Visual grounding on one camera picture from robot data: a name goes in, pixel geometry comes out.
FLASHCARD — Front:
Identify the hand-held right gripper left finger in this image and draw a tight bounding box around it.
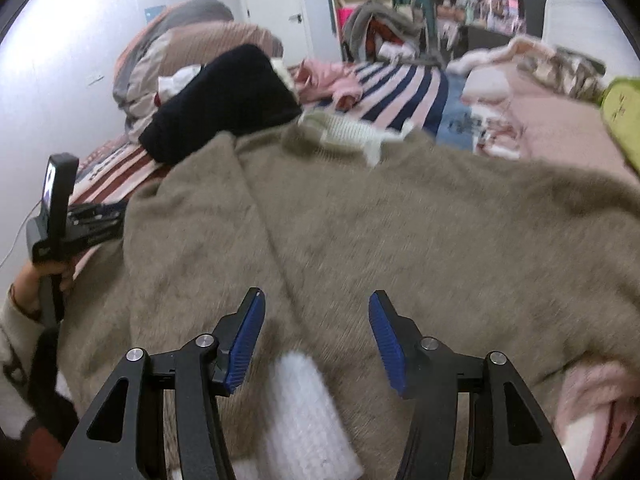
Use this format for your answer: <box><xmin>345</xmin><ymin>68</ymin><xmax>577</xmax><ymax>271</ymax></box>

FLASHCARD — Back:
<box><xmin>52</xmin><ymin>287</ymin><xmax>267</xmax><ymax>480</ymax></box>

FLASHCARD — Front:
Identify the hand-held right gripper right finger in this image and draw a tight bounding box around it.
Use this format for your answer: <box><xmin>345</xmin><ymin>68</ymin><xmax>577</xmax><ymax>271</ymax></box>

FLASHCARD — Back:
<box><xmin>368</xmin><ymin>290</ymin><xmax>576</xmax><ymax>480</ymax></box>

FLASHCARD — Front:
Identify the beige fuzzy sweater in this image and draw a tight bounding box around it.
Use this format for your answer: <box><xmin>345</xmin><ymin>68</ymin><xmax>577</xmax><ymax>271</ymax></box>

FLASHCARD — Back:
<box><xmin>50</xmin><ymin>110</ymin><xmax>640</xmax><ymax>480</ymax></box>

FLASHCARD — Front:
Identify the person's left forearm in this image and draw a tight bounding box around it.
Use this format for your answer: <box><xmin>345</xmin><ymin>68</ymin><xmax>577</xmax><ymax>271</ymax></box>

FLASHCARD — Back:
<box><xmin>0</xmin><ymin>290</ymin><xmax>66</xmax><ymax>441</ymax></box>

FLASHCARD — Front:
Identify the pile of clothes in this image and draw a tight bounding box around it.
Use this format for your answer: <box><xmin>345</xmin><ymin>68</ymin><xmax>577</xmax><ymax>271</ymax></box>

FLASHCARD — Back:
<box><xmin>342</xmin><ymin>0</ymin><xmax>426</xmax><ymax>63</ymax></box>

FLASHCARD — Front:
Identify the person's left hand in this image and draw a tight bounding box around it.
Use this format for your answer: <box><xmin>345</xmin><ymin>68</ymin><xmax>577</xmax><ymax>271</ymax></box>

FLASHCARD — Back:
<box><xmin>9</xmin><ymin>260</ymin><xmax>76</xmax><ymax>313</ymax></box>

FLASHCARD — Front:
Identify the black garment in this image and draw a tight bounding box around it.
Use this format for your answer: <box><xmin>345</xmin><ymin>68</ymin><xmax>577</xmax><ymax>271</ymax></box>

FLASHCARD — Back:
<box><xmin>139</xmin><ymin>44</ymin><xmax>303</xmax><ymax>163</ymax></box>

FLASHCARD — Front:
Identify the folded pink grey quilt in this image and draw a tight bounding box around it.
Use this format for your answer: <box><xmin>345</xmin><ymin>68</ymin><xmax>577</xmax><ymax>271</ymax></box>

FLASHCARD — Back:
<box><xmin>112</xmin><ymin>0</ymin><xmax>286</xmax><ymax>143</ymax></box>

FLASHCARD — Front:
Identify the striped bed blanket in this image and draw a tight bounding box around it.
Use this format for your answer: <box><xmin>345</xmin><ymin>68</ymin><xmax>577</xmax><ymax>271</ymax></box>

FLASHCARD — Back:
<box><xmin>67</xmin><ymin>60</ymin><xmax>531</xmax><ymax>281</ymax></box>

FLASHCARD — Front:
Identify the light pink fuzzy blanket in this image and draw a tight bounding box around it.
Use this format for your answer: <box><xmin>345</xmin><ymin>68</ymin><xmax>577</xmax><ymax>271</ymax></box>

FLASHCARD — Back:
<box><xmin>460</xmin><ymin>65</ymin><xmax>640</xmax><ymax>181</ymax></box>

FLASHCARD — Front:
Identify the small pink garment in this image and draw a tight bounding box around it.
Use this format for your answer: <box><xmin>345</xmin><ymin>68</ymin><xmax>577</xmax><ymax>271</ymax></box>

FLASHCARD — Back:
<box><xmin>292</xmin><ymin>58</ymin><xmax>363</xmax><ymax>111</ymax></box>

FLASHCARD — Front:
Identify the white pink fluffy garment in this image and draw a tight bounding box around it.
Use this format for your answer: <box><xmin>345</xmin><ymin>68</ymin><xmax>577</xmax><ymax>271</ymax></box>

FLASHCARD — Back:
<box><xmin>447</xmin><ymin>35</ymin><xmax>556</xmax><ymax>73</ymax></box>

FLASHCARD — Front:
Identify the white door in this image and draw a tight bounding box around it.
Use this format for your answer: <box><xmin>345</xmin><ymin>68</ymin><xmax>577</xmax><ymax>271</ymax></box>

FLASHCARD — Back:
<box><xmin>237</xmin><ymin>0</ymin><xmax>313</xmax><ymax>68</ymax></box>

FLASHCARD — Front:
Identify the brown white patterned garment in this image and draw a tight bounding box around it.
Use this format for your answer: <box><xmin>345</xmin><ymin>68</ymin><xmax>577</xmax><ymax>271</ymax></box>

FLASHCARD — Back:
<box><xmin>517</xmin><ymin>47</ymin><xmax>608</xmax><ymax>101</ymax></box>

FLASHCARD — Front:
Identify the green plush toy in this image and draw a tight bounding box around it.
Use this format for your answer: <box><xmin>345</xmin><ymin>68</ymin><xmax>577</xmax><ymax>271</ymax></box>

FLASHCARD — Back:
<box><xmin>600</xmin><ymin>76</ymin><xmax>640</xmax><ymax>171</ymax></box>

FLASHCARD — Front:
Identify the white headboard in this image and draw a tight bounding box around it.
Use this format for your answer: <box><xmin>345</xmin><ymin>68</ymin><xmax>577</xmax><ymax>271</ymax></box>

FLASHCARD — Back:
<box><xmin>542</xmin><ymin>0</ymin><xmax>631</xmax><ymax>68</ymax></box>

